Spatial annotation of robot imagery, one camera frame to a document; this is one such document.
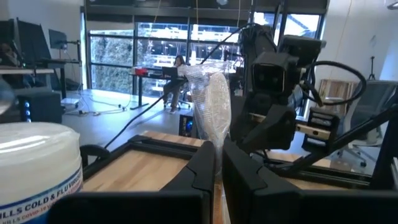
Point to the person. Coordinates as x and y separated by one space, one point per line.
175 90

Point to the Lysol disinfecting wipes canister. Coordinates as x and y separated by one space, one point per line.
37 161

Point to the black tripod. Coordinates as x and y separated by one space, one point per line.
372 67

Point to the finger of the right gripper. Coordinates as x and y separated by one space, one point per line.
321 130
267 133

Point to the black computer tower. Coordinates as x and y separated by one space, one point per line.
40 107
186 124

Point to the red desk object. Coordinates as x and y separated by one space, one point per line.
140 71

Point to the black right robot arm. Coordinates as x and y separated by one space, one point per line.
258 37

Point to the black desk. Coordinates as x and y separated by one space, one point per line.
152 76

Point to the dark monitor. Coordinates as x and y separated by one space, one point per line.
57 39
32 40

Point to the grey office chair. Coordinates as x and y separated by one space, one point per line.
370 102

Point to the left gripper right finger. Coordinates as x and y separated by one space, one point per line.
242 180

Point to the black laptop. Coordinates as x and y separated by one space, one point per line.
169 72

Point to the wooden crate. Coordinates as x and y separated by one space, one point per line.
339 93

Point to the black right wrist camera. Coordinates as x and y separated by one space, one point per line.
273 73

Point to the large window wall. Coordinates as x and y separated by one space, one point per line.
112 53

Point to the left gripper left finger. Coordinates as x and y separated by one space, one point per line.
199 177

